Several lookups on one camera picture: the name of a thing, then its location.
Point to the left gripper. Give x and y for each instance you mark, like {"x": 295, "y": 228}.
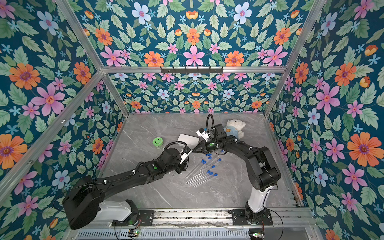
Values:
{"x": 182, "y": 166}

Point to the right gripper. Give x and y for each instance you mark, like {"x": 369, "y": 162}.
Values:
{"x": 202, "y": 145}

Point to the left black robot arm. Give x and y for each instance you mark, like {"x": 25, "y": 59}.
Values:
{"x": 82, "y": 203}

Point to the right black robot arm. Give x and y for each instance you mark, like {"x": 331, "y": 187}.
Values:
{"x": 263, "y": 172}

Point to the test tube group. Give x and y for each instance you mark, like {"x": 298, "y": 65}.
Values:
{"x": 199, "y": 177}
{"x": 205, "y": 180}
{"x": 202, "y": 179}

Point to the white rectangular plastic box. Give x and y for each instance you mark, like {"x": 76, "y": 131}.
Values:
{"x": 189, "y": 140}

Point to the green lidded small jar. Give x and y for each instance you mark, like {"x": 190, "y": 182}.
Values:
{"x": 158, "y": 142}

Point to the white teddy bear blue shirt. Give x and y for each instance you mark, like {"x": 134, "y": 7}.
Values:
{"x": 234, "y": 128}

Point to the white ventilation grille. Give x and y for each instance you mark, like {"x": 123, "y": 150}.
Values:
{"x": 164, "y": 234}

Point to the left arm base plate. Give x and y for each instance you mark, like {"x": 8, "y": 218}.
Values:
{"x": 140, "y": 218}

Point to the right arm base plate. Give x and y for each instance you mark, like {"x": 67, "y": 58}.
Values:
{"x": 245, "y": 217}

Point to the black hook rail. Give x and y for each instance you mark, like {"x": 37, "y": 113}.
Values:
{"x": 190, "y": 70}

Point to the aluminium front rail frame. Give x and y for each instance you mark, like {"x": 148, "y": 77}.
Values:
{"x": 212, "y": 217}

